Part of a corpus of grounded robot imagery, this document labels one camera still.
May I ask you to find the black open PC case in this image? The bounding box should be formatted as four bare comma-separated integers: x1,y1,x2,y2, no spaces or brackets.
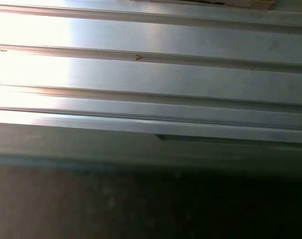
0,121,302,239

